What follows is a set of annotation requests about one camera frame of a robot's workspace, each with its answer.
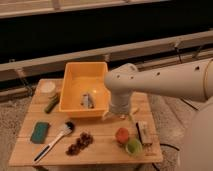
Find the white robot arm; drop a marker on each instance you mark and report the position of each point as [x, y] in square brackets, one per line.
[192, 81]

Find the whiteboard eraser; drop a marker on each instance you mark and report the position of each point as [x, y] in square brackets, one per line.
[144, 133]

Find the white handled dish brush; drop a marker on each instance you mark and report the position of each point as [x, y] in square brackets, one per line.
[67, 128]

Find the green plastic cup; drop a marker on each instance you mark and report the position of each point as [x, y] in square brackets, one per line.
[133, 147]

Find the wooden slatted table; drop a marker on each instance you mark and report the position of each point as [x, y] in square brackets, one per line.
[103, 150]

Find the yellow banana toy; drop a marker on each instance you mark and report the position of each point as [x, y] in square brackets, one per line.
[133, 111]

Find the teal green sponge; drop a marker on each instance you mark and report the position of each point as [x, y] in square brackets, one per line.
[39, 132]

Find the white round container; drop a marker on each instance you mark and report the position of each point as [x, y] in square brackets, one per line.
[48, 88]

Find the small grey object in bin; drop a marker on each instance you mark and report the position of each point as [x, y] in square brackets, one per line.
[87, 101]

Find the yellow plastic bin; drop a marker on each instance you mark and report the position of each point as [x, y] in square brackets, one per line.
[82, 78]

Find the green cucumber toy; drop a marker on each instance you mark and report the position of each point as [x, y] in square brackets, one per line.
[53, 102]

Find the brown grape bunch toy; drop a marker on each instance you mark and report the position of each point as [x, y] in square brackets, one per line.
[81, 143]

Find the red orange plastic cup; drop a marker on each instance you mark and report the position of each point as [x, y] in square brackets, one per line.
[122, 135]

